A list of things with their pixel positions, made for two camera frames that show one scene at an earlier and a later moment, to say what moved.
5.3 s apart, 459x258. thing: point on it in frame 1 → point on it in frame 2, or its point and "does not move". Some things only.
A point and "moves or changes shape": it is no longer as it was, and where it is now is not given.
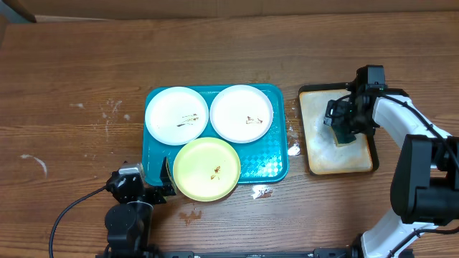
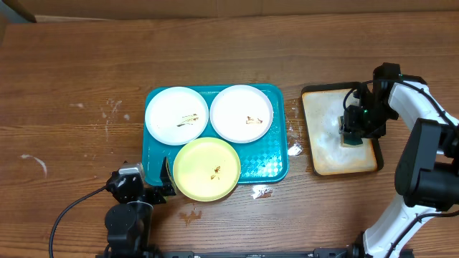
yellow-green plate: x=206 y=169 does not move
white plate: x=241 y=113 does not move
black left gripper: x=160 y=194 does not move
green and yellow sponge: x=343 y=137 moves or changes shape
